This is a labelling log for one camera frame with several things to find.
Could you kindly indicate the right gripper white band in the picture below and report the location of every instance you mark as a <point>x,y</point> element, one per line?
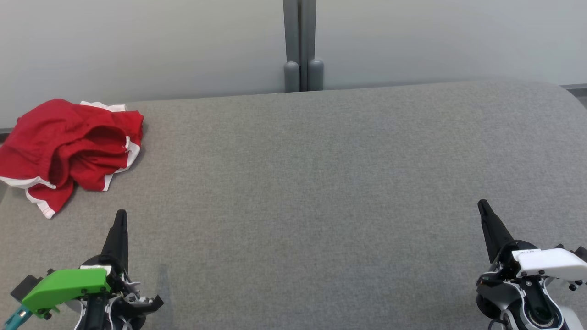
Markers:
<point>550,263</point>

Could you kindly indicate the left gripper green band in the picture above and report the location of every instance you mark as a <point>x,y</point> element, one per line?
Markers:
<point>64,284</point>

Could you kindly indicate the red shorts with white stripes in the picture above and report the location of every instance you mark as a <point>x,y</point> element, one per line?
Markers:
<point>41,151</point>

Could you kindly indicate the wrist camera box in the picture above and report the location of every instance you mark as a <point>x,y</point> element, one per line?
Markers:
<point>582,253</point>
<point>25,286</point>

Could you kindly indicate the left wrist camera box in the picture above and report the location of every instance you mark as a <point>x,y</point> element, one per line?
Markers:
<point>25,286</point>

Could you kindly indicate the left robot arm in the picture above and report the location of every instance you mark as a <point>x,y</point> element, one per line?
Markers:
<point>96,316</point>

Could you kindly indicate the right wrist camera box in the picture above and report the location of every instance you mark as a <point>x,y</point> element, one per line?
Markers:
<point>582,253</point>

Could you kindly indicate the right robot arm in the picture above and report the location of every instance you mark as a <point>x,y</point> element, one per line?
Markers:
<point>527,302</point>

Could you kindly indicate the grey partition post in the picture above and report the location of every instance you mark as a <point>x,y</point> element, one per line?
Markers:
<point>302,46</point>

